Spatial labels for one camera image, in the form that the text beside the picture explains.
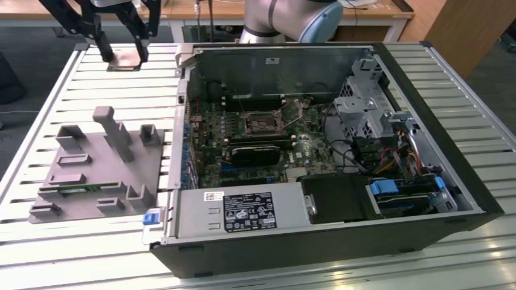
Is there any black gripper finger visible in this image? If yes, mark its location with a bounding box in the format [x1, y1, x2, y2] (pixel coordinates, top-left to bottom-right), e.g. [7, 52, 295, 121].
[37, 0, 117, 63]
[115, 0, 163, 63]

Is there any silver CPU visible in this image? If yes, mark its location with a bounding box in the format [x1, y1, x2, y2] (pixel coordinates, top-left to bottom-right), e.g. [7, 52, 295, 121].
[105, 50, 143, 73]

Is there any metal socket cover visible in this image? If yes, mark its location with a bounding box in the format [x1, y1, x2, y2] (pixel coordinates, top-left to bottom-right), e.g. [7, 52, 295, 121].
[276, 98, 309, 129]

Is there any CPU socket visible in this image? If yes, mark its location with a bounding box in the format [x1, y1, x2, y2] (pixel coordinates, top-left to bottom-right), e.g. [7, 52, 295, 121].
[240, 111, 281, 137]

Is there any thin metal locking lever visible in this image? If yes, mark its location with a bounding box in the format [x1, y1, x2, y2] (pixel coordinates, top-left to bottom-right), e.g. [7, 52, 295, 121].
[233, 89, 248, 119]

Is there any black RAM slot bank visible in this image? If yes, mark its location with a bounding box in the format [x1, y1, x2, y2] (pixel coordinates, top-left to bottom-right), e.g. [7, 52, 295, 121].
[225, 134, 295, 149]
[223, 92, 285, 112]

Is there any grey parts rack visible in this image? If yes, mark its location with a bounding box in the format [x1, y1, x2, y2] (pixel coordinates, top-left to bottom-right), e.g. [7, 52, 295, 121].
[27, 105, 175, 225]

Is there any green RAM stick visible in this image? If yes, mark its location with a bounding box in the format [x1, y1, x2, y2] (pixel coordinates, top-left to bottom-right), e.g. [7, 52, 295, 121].
[56, 181, 121, 194]

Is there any black graphics card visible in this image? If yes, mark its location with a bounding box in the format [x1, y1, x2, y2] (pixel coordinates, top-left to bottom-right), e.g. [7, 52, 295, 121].
[223, 144, 281, 169]

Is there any wooden desk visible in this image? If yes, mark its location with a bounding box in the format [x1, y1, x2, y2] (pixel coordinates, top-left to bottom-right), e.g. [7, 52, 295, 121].
[0, 0, 416, 43]

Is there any green motherboard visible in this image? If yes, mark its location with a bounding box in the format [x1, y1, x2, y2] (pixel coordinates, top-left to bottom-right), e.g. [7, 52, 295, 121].
[185, 93, 344, 190]

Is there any silver drive cage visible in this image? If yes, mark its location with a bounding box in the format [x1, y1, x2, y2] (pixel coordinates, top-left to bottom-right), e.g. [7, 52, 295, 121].
[332, 59, 420, 146]

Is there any blue case latch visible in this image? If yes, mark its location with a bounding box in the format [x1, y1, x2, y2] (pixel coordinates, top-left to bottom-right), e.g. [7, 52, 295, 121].
[143, 207, 163, 226]

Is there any silver power supply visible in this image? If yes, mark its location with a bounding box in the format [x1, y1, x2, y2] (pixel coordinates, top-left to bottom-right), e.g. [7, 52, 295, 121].
[160, 185, 315, 242]

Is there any black plastic shroud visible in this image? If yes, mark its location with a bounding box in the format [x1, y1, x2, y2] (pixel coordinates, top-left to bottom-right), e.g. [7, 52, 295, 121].
[297, 173, 383, 224]

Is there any wooden cabinet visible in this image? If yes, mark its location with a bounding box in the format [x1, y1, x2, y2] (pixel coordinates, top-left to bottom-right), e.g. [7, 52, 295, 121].
[419, 0, 516, 79]

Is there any blue disk carrier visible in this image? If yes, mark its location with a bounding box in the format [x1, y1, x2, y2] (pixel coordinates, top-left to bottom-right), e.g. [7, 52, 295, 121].
[368, 178, 400, 196]

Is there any black PC case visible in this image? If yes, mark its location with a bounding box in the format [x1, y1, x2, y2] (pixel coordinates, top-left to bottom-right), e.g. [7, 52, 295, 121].
[148, 41, 507, 279]

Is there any coloured power wire bundle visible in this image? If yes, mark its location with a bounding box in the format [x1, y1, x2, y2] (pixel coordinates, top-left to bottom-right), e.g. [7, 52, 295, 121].
[372, 128, 427, 184]

